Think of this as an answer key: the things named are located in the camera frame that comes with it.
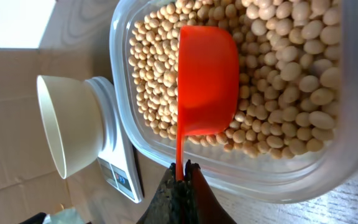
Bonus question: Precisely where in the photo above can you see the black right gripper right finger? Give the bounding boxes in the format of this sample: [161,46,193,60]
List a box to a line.
[185,160,236,224]

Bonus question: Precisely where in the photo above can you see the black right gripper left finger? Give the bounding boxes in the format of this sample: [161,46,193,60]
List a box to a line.
[137,163,183,224]

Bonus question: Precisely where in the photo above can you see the red plastic measuring scoop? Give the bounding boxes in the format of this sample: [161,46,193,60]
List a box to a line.
[175,26,239,180]

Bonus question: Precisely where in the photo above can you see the pile of dried soybeans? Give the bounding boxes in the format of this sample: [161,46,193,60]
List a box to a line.
[128,0,341,159]

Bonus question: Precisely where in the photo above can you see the white digital kitchen scale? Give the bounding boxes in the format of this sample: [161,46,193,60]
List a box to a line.
[85,77,144,203]

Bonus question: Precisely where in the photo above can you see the white round bowl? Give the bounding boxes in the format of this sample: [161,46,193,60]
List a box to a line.
[36,75,104,179]

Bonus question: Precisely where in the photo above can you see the clear plastic food container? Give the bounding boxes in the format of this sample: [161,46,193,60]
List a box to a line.
[109,0,358,203]

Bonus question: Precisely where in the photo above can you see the brown cardboard box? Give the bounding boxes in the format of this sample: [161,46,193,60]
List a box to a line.
[0,49,110,223]

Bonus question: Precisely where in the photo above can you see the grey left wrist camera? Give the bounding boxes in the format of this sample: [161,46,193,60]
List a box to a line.
[42,208,86,224]

